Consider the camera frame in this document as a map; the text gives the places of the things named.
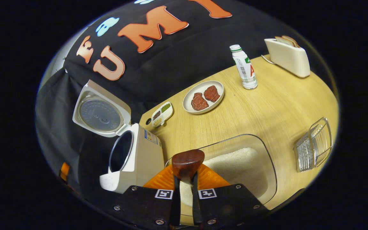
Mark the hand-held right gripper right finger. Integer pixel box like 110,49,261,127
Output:
192,165,271,228

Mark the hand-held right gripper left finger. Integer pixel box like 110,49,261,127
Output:
112,165,181,229

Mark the brown wooden spoon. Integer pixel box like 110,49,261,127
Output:
171,149,205,184

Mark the white rice cooker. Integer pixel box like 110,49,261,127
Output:
72,80,165,194

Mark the clear chopstick holder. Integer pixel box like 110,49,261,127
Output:
293,117,333,173

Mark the clear plastic rice container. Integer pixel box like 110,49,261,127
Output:
165,134,278,218

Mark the white divided grain dish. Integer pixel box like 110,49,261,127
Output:
151,102,173,128

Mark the white round plate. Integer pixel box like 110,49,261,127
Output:
183,80,225,115

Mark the black backdrop cloth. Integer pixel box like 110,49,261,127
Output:
35,0,331,205

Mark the white drink bottle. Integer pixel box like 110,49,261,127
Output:
229,44,258,90

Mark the white toaster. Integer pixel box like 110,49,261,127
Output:
264,38,311,78

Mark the toasted bread slice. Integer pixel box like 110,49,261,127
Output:
282,35,300,48
275,36,295,47

